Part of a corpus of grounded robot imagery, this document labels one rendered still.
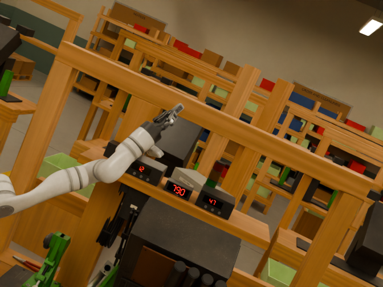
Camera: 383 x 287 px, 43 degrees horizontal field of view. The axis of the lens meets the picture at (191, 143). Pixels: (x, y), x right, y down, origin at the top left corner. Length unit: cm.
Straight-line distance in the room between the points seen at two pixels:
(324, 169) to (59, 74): 124
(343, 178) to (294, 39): 973
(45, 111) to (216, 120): 78
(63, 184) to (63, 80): 91
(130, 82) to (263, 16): 985
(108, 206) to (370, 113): 1000
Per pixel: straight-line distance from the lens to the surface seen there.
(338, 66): 1182
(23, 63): 1118
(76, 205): 245
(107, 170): 146
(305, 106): 872
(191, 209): 210
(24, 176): 241
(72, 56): 227
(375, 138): 1124
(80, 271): 245
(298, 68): 1178
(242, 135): 215
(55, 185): 144
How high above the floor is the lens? 214
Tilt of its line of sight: 10 degrees down
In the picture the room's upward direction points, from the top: 24 degrees clockwise
